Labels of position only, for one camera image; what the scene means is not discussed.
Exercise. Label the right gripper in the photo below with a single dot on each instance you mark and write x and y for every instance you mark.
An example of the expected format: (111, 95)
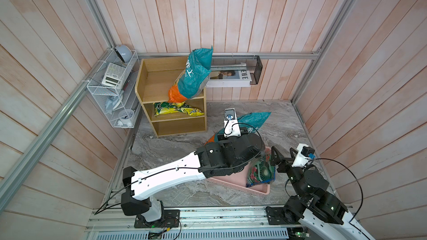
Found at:
(288, 163)

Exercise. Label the teal orange bag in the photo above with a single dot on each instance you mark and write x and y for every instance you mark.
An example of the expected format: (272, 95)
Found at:
(256, 119)
(194, 77)

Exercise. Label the teal orange bag front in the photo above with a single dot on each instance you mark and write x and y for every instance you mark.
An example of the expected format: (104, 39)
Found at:
(194, 77)

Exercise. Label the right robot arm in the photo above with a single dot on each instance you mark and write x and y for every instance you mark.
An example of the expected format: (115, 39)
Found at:
(313, 206)

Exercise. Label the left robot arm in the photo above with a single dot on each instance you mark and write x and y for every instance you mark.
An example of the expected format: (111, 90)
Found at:
(224, 157)

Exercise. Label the wooden three-tier shelf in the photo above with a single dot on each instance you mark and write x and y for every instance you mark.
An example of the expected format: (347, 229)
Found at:
(155, 77)

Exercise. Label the pink plastic basket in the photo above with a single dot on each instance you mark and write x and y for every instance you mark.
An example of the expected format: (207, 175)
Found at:
(239, 181)

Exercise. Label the white hardcover book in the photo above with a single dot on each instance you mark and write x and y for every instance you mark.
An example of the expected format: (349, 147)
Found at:
(229, 79)

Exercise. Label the light blue cloth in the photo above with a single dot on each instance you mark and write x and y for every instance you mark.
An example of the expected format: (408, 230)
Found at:
(114, 102)

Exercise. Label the white calculator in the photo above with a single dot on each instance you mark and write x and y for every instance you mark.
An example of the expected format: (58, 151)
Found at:
(114, 76)

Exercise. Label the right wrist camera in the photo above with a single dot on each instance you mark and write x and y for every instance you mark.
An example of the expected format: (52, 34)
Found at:
(305, 155)

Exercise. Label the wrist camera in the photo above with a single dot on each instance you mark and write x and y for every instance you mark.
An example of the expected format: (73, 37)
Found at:
(231, 125)
(305, 155)

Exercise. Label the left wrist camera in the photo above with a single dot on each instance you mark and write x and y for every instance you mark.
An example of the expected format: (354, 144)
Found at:
(231, 125)

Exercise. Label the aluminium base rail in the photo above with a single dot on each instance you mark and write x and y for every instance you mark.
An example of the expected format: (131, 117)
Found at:
(196, 223)

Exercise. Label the black mesh wall shelf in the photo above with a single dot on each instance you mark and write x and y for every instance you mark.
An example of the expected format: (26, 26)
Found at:
(251, 64)

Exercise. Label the white wire mesh rack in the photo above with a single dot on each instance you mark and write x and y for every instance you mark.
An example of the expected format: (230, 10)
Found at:
(101, 93)

